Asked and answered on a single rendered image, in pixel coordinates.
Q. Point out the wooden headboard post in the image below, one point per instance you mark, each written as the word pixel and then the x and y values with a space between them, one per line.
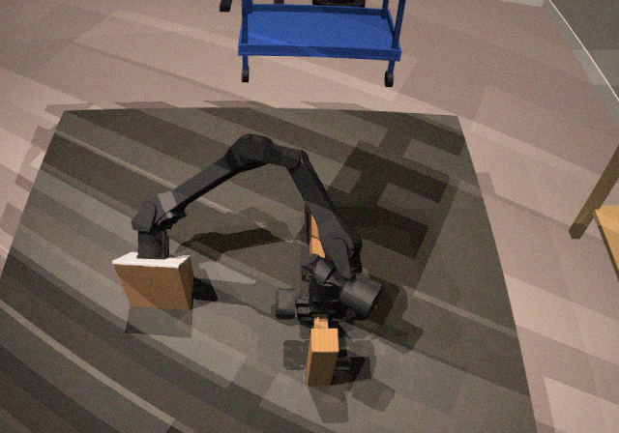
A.
pixel 322 356

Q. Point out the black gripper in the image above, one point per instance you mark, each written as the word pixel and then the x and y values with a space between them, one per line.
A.
pixel 306 305

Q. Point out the wooden side rail with steel hooks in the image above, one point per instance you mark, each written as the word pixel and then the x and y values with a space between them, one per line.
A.
pixel 319 321

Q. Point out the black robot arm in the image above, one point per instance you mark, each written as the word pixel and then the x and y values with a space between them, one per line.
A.
pixel 337 275

